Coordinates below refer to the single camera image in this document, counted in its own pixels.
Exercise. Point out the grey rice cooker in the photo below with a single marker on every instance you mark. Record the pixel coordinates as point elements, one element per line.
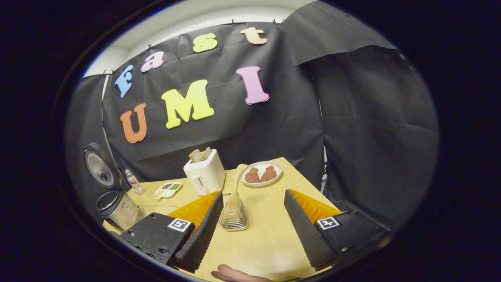
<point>117,211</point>

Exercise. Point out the white round plate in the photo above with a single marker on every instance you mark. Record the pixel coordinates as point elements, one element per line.
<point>261,164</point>

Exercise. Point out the small clear bottle red label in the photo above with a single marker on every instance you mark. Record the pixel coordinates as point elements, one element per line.
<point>134,184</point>

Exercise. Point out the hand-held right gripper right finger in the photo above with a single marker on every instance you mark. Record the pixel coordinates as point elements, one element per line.
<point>307,235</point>

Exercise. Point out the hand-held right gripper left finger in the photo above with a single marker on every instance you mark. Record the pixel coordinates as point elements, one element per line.
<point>201,235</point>

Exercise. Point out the toasted bread slice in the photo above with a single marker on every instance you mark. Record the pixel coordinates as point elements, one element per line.
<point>206,152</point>
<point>195,156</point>

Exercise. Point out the brown meat piece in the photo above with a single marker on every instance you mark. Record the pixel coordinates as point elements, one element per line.
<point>252,176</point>
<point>269,174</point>

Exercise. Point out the white toaster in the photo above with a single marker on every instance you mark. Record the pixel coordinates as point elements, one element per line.
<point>209,172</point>

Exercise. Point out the green beans portion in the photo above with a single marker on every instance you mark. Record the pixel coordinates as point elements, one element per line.
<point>176,186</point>

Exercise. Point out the wooden spoon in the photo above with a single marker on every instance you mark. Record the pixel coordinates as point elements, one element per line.
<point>236,184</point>

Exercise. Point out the white divided dish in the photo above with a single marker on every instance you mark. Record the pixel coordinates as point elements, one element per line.
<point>161,192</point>

